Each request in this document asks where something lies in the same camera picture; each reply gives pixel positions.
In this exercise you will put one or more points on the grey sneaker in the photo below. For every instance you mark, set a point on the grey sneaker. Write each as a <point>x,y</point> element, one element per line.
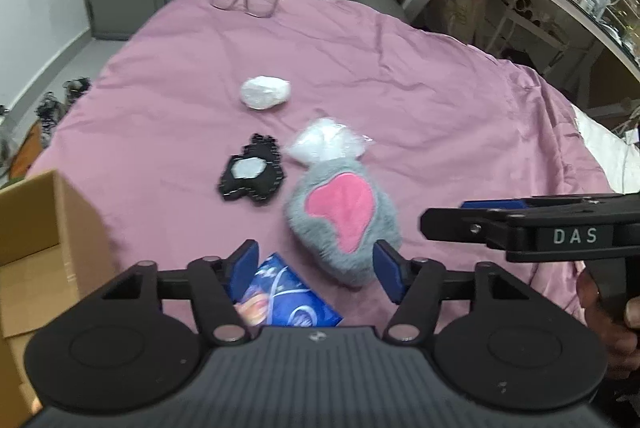
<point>75,86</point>
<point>49,110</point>

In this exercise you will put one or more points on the brown paper bag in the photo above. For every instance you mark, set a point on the brown paper bag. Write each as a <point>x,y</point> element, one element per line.
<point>460,7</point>

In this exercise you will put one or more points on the pink bedsheet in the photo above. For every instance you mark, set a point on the pink bedsheet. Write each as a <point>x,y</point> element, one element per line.
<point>425,107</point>

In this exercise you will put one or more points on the black plush patch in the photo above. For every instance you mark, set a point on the black plush patch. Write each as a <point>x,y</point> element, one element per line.
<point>250,178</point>

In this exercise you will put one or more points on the purple-framed glasses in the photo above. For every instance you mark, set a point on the purple-framed glasses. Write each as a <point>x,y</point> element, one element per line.
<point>247,0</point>

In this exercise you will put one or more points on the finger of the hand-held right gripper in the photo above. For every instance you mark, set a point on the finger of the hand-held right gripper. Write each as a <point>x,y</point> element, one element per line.
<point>492,205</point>
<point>460,225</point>

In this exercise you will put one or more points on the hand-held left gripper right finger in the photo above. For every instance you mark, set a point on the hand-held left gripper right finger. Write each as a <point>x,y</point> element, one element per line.
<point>391,273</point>

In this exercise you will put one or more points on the orange floor mat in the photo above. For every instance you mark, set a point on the orange floor mat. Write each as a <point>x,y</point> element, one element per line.
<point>25,147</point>

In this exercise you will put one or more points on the clear bag of white stuffing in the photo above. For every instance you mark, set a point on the clear bag of white stuffing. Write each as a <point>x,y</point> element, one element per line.
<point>322,142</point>

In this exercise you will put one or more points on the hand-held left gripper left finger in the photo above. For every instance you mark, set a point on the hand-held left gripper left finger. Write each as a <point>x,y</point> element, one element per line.
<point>246,265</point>

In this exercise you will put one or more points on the white soft ball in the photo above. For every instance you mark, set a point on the white soft ball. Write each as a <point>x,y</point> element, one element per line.
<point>265,91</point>

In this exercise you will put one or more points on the white pillow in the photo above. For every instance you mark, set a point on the white pillow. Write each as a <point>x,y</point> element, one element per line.
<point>605,152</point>

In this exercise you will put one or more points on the grey and pink plush toy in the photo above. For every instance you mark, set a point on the grey and pink plush toy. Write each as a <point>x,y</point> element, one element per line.
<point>340,213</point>

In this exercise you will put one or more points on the blue tissue packet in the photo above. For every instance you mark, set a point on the blue tissue packet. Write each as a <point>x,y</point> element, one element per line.
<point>282,293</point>

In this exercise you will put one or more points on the person's right hand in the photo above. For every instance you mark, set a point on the person's right hand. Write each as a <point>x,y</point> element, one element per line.
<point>602,333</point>

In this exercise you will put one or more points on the cardboard box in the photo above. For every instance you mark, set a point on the cardboard box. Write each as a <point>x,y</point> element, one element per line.
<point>35,228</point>

